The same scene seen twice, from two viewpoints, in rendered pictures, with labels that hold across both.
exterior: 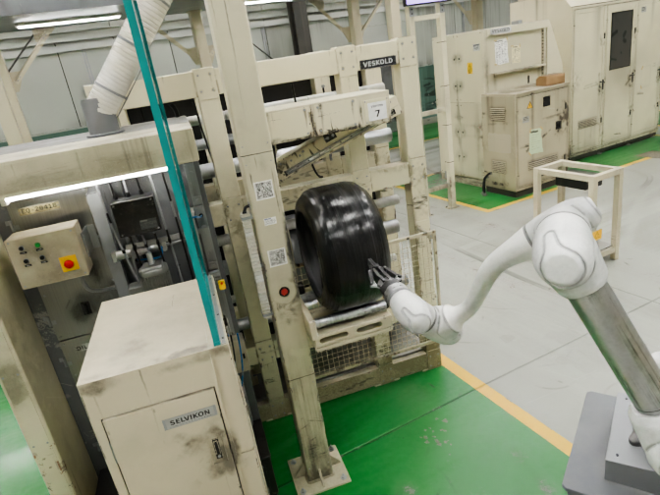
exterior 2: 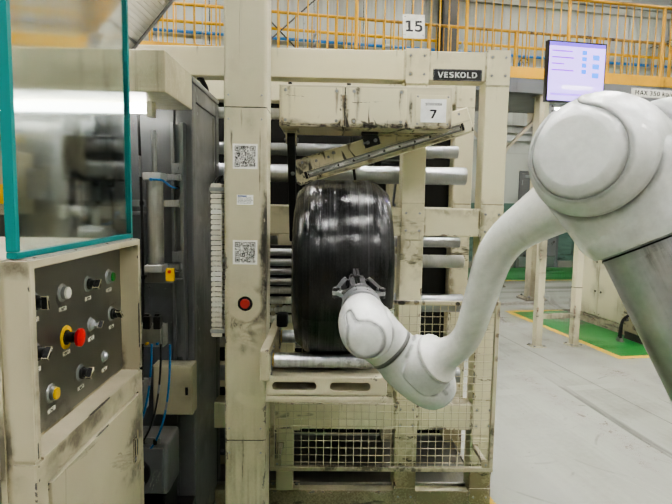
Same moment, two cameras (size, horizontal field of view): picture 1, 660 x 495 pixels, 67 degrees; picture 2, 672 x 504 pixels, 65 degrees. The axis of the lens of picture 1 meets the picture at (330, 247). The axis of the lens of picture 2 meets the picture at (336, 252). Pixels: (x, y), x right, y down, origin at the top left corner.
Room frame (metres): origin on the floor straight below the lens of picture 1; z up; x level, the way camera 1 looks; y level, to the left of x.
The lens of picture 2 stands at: (0.46, -0.40, 1.38)
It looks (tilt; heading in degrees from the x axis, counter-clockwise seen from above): 6 degrees down; 13
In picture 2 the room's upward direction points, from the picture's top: 1 degrees clockwise
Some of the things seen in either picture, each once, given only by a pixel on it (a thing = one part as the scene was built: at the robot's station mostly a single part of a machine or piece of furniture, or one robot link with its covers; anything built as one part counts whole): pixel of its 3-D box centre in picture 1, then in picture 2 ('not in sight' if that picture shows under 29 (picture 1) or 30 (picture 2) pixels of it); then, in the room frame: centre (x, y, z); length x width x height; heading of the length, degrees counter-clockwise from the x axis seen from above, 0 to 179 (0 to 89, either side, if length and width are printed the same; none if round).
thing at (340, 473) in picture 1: (317, 468); not in sight; (2.02, 0.24, 0.02); 0.27 x 0.27 x 0.04; 14
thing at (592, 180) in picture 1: (575, 212); not in sight; (4.06, -2.14, 0.40); 0.60 x 0.35 x 0.80; 23
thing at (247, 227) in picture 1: (257, 265); (219, 260); (1.97, 0.31, 1.19); 0.05 x 0.04 x 0.48; 14
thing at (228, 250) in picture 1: (243, 307); not in sight; (2.80, 0.59, 0.61); 0.33 x 0.06 x 0.86; 14
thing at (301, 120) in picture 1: (321, 116); (364, 112); (2.42, -0.06, 1.71); 0.61 x 0.25 x 0.15; 104
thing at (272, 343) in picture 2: (302, 311); (272, 347); (2.06, 0.17, 0.90); 0.40 x 0.03 x 0.10; 14
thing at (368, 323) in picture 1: (351, 327); (326, 381); (1.97, -0.04, 0.84); 0.36 x 0.09 x 0.06; 104
